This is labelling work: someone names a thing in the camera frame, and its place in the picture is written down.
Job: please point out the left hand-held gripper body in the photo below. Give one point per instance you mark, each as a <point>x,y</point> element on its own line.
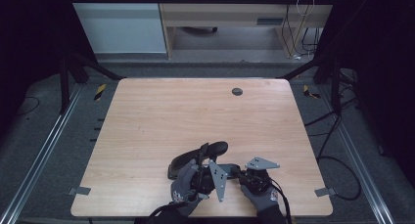
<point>219,181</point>

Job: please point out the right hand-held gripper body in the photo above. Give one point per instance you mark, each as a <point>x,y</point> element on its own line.
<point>257,181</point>

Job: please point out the black stapler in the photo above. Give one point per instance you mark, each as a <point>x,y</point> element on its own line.
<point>215,149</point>

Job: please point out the person's right hand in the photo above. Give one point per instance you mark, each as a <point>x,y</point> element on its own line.
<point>262,201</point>

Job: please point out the grey tape tab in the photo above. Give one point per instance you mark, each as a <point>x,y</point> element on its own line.
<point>79,191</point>
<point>324,191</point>

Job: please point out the dark round table grommet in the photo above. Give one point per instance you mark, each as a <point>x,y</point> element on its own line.
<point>237,91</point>

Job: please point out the yellow black tape strip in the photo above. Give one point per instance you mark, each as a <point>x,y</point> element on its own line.
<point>100,92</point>
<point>306,91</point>

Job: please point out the black metal stand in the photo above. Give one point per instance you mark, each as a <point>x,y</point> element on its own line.
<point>65,87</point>
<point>335,87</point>

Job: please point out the dark elongated object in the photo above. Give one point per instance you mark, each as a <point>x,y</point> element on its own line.
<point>199,30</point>

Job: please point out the light wooden desk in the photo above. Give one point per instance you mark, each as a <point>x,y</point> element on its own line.
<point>228,13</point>

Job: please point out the white cabinet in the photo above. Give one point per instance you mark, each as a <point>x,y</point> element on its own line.
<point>120,28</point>

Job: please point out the aluminium floor rail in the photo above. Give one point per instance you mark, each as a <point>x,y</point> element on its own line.
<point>359,165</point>
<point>45,152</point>

